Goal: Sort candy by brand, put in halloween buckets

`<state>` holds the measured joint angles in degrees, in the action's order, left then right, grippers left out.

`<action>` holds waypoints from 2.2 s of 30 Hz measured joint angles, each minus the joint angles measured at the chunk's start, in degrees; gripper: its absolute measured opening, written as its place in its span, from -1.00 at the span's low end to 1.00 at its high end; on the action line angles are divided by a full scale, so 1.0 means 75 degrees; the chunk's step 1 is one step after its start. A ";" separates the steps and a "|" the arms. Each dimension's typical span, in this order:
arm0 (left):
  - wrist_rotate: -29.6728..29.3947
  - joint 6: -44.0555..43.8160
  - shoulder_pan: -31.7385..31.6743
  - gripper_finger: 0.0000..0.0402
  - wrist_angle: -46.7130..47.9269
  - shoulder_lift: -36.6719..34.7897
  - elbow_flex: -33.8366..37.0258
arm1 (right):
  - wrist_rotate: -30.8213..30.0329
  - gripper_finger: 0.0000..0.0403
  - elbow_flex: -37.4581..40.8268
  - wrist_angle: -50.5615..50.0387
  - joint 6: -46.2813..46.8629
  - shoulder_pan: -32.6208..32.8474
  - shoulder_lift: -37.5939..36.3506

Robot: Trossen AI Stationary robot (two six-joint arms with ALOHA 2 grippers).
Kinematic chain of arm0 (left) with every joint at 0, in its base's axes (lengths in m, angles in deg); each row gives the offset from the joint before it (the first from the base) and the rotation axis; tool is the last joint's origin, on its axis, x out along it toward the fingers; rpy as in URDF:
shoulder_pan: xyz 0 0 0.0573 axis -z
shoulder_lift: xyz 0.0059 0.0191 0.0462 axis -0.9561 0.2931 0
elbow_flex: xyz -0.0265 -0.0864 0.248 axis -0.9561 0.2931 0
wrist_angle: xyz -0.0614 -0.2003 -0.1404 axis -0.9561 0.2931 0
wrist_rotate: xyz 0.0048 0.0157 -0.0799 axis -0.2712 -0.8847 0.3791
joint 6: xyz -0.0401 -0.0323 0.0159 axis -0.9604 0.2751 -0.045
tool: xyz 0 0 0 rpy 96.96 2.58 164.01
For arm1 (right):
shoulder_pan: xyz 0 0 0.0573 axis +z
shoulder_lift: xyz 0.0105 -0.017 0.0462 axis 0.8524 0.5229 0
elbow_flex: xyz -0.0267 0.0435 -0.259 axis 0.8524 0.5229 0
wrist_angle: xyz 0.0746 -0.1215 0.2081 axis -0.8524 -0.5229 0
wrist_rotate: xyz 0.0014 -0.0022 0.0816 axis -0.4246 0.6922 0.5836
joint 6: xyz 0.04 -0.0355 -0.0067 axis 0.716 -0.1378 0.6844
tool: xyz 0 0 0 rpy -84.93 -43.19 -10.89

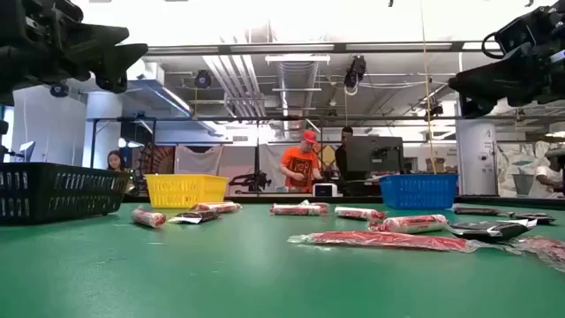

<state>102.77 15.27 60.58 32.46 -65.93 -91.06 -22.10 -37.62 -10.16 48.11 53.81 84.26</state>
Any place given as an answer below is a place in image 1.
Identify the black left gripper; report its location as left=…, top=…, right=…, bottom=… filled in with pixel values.
left=0, top=0, right=149, bottom=107

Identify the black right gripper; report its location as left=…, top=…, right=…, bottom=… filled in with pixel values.
left=448, top=0, right=565, bottom=117

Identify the dark brown candy bar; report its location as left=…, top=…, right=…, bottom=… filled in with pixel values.
left=444, top=218, right=539, bottom=244
left=452, top=206, right=516, bottom=218
left=511, top=212, right=558, bottom=225
left=167, top=209, right=222, bottom=225

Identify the white red candy roll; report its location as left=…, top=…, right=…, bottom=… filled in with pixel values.
left=200, top=202, right=243, bottom=215
left=130, top=206, right=168, bottom=230
left=269, top=202, right=323, bottom=217
left=334, top=206, right=388, bottom=222
left=193, top=201, right=230, bottom=212
left=367, top=214, right=450, bottom=234

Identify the red licorice candy pack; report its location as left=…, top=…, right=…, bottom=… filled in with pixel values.
left=299, top=199, right=331, bottom=216
left=286, top=230, right=486, bottom=254
left=502, top=235, right=565, bottom=274

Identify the white ceiling air unit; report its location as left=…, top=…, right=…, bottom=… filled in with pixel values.
left=127, top=59, right=165, bottom=83

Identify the black round ceiling device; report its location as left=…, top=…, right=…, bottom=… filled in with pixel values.
left=49, top=82, right=71, bottom=99
left=193, top=69, right=213, bottom=90

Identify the white round column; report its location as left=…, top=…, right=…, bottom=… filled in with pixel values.
left=456, top=118, right=499, bottom=197

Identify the person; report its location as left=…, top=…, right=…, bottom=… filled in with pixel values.
left=278, top=130, right=326, bottom=194
left=106, top=149, right=138, bottom=195
left=535, top=148, right=565, bottom=194
left=334, top=126, right=355, bottom=182

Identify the small tilted screen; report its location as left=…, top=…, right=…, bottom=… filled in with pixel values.
left=18, top=140, right=37, bottom=163

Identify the white hanging cloth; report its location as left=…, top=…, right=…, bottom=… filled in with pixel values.
left=175, top=144, right=224, bottom=176

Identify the black plastic basket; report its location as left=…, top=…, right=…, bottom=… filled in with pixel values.
left=0, top=162, right=132, bottom=226

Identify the yellow plastic basket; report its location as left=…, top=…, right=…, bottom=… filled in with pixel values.
left=144, top=173, right=230, bottom=209

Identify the blue plastic basket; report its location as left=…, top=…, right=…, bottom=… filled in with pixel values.
left=378, top=173, right=459, bottom=210

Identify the black computer monitor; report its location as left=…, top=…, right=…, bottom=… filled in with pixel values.
left=345, top=135, right=405, bottom=174

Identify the grey overhead light bar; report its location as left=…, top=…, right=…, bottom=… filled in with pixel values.
left=145, top=41, right=502, bottom=57

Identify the small white device box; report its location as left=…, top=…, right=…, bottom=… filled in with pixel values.
left=312, top=182, right=339, bottom=198

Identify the green table mat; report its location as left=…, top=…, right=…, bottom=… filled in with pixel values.
left=0, top=201, right=565, bottom=318

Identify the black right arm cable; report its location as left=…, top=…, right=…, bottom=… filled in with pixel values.
left=480, top=31, right=504, bottom=60

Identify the yellow hanging cord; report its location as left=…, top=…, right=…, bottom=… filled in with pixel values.
left=418, top=0, right=438, bottom=175

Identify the red patterned wall tapestry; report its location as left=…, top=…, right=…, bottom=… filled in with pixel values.
left=132, top=143, right=177, bottom=176

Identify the black ceiling cable reel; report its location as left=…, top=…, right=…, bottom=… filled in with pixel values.
left=343, top=55, right=367, bottom=96

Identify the black background metal frame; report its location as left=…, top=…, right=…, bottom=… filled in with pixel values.
left=86, top=114, right=565, bottom=198

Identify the silver ventilation duct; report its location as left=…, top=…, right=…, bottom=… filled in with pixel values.
left=276, top=61, right=319, bottom=133

